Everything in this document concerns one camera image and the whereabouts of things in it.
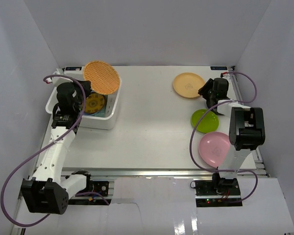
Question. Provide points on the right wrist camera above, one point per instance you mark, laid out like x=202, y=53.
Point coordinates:
x=226, y=75

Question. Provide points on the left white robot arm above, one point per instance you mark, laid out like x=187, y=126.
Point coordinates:
x=46, y=192

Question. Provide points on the blue round plate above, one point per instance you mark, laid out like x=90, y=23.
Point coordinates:
x=100, y=113

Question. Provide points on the green round plate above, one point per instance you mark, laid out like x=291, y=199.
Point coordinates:
x=209, y=123

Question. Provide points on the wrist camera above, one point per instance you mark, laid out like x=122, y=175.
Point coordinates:
x=60, y=76
x=226, y=75

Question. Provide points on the yellow brown patterned plate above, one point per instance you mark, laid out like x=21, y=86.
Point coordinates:
x=94, y=103

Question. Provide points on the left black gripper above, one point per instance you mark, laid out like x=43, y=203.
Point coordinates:
x=83, y=89

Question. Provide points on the woven bamboo round plate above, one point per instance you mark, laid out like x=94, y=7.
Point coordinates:
x=103, y=77

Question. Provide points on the white plastic bin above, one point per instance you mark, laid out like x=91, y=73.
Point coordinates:
x=104, y=123

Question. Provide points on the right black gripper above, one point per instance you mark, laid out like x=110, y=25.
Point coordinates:
x=203, y=92

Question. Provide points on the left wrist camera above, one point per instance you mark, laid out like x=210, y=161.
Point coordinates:
x=60, y=76

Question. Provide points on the beige round plate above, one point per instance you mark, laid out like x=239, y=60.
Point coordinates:
x=188, y=84

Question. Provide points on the teal rectangular ceramic plate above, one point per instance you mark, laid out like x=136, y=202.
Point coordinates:
x=108, y=105

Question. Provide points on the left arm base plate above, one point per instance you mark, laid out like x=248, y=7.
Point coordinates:
x=97, y=194

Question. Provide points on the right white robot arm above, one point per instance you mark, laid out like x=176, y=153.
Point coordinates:
x=246, y=129

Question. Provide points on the pink round plate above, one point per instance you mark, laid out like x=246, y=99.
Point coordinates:
x=213, y=148

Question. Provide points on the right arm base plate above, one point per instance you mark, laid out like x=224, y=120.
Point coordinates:
x=208, y=196

